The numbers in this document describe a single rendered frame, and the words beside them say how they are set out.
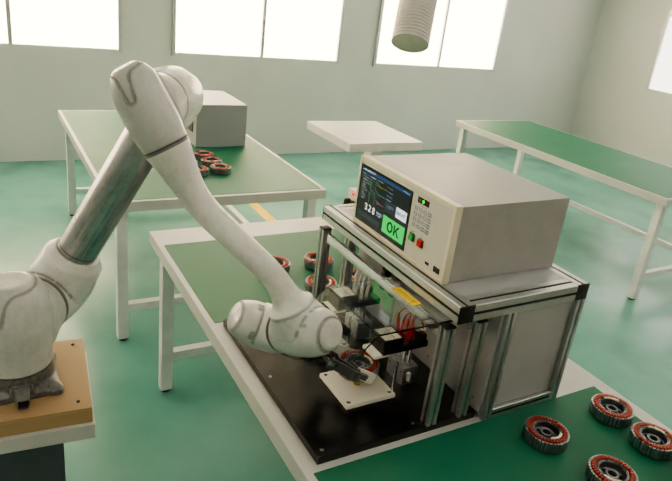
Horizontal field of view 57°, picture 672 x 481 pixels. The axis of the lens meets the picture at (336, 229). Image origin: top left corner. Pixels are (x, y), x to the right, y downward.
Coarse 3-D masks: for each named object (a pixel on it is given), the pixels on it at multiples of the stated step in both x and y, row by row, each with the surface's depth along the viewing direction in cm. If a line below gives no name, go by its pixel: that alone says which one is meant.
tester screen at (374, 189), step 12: (372, 180) 175; (384, 180) 170; (360, 192) 182; (372, 192) 176; (384, 192) 171; (396, 192) 166; (408, 192) 161; (360, 204) 182; (372, 204) 176; (384, 204) 171; (396, 204) 166; (408, 204) 161; (360, 216) 183; (372, 216) 177
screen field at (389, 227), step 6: (384, 216) 172; (384, 222) 172; (390, 222) 169; (384, 228) 172; (390, 228) 170; (396, 228) 167; (402, 228) 165; (390, 234) 170; (396, 234) 167; (402, 234) 165; (396, 240) 168; (402, 240) 165
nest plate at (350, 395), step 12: (324, 372) 170; (336, 372) 170; (336, 384) 165; (348, 384) 166; (360, 384) 167; (372, 384) 167; (384, 384) 168; (336, 396) 162; (348, 396) 161; (360, 396) 162; (372, 396) 162; (384, 396) 163; (348, 408) 158
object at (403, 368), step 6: (396, 354) 175; (402, 354) 175; (390, 360) 174; (396, 360) 172; (402, 360) 172; (390, 366) 174; (402, 366) 169; (408, 366) 170; (414, 366) 170; (390, 372) 174; (402, 372) 169; (414, 372) 171; (396, 378) 172; (402, 378) 169; (414, 378) 172; (402, 384) 170
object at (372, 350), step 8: (384, 336) 164; (392, 336) 165; (400, 336) 165; (416, 336) 171; (376, 344) 165; (384, 344) 162; (392, 344) 163; (400, 344) 165; (408, 344) 166; (416, 344) 167; (424, 344) 169; (368, 352) 165; (376, 352) 164; (384, 352) 162; (392, 352) 164; (400, 352) 173; (408, 352) 169; (408, 360) 170
